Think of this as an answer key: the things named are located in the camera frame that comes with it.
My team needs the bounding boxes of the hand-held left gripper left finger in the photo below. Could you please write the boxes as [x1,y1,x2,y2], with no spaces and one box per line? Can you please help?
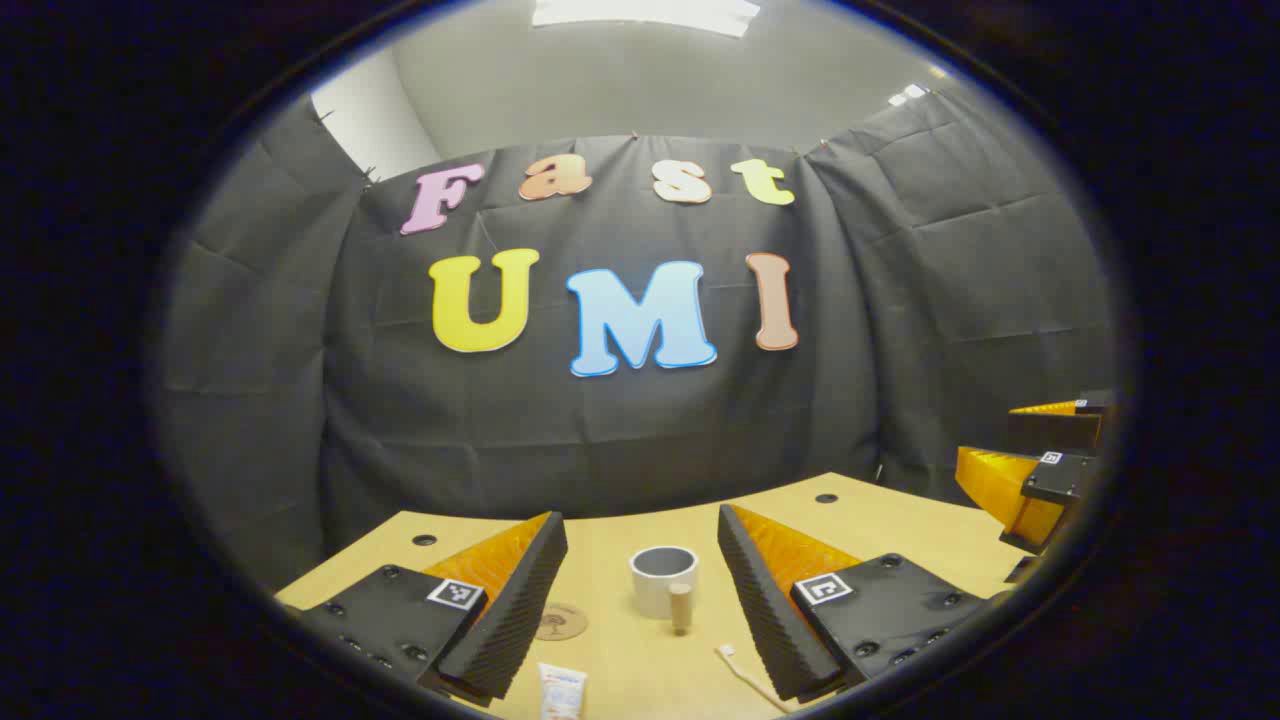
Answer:
[285,511,569,709]

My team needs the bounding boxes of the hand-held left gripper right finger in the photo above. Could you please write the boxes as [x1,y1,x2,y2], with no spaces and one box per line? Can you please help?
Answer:
[717,503,1001,704]

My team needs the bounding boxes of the beige toothbrush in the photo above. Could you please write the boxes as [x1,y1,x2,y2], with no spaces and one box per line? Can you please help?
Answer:
[716,643,791,713]

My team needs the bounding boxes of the white toothpaste tube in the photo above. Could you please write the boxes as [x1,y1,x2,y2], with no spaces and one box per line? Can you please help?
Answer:
[538,662,589,720]

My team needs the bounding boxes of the white cup with wooden handle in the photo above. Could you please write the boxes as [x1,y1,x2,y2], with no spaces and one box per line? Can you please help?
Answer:
[629,545,700,636]

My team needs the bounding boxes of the light wooden desktop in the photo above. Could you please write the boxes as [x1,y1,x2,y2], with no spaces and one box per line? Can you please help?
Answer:
[275,472,1041,720]

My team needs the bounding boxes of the black backdrop cloth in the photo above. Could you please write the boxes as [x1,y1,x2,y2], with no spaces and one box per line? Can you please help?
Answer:
[150,95,1121,591]

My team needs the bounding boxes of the ceiling light panel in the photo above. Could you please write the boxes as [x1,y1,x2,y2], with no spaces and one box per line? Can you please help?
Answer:
[530,0,761,39]

